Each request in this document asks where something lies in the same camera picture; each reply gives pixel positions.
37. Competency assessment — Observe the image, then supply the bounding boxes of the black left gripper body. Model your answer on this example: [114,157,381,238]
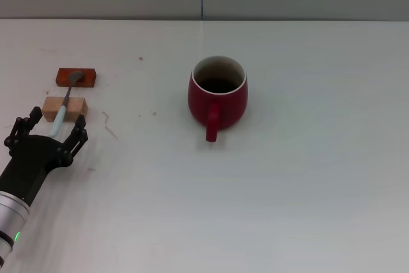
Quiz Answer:
[0,134,70,207]

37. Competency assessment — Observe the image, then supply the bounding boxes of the blue-handled metal spoon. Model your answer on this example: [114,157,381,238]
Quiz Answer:
[49,70,86,138]

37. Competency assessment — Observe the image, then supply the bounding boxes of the light wooden block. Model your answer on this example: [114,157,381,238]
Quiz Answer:
[41,96,89,123]

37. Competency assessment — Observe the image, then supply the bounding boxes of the red ceramic cup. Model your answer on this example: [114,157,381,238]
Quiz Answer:
[187,56,249,143]

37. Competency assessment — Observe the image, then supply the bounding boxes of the red-brown wooden block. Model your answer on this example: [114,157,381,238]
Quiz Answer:
[56,67,97,88]

